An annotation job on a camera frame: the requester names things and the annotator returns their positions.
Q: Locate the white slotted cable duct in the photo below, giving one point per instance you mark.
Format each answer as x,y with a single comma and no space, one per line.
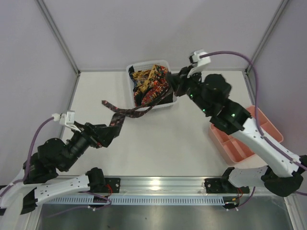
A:
140,200

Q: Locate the dark floral paisley tie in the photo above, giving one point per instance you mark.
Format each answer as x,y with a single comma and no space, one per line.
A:
120,114

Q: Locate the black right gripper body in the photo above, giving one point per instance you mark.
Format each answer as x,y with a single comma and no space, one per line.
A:
180,82

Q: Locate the aluminium frame post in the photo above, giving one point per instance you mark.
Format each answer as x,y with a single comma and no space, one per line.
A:
57,34
270,29

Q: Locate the right aluminium frame post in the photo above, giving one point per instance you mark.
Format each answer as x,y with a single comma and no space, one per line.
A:
270,29

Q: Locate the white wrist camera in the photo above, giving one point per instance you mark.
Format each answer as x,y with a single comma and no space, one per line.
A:
198,62
66,119

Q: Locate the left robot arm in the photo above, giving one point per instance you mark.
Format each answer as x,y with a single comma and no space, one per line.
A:
57,156

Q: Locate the aluminium front rail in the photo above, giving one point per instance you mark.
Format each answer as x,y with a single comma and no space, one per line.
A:
130,186

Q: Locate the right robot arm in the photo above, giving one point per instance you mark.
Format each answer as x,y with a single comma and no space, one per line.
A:
282,174

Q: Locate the white perforated plastic basket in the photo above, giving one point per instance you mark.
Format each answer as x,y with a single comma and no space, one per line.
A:
136,97

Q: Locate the red multicolour patterned tie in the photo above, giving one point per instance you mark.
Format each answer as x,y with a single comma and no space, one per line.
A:
158,86

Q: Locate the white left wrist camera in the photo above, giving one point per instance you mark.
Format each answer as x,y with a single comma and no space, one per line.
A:
66,119

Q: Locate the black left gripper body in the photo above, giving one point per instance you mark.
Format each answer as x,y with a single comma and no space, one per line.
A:
93,135

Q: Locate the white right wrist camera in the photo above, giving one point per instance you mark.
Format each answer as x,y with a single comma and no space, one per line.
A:
198,62

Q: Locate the yellow patterned tie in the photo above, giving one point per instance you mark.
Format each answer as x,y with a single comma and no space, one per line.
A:
142,80

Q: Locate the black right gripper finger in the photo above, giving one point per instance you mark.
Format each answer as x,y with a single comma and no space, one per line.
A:
179,89
174,78

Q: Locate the left aluminium frame post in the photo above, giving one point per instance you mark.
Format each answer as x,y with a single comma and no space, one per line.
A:
57,34

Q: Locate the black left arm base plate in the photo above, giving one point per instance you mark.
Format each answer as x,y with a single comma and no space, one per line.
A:
112,185

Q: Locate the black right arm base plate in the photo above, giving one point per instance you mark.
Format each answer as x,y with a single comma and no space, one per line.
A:
222,186

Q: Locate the black tie in basket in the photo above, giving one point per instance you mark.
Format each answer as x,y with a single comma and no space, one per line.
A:
164,98

